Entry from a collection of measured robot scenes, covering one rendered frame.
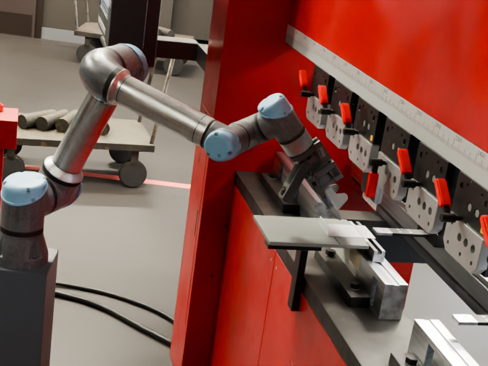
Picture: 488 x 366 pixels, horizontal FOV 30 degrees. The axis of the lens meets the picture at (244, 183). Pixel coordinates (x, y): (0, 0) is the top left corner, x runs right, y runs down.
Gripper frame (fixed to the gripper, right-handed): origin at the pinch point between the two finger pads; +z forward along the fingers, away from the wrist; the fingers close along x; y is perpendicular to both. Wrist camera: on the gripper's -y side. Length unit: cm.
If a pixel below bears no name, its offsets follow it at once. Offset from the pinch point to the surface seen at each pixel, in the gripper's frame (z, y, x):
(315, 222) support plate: 2.3, -4.7, 5.3
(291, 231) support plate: -3.2, -11.3, -1.7
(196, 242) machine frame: 25, -42, 87
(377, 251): 10.7, 3.8, -10.5
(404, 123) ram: -19.7, 23.8, -20.7
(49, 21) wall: 31, -96, 774
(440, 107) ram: -26, 29, -36
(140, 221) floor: 73, -76, 255
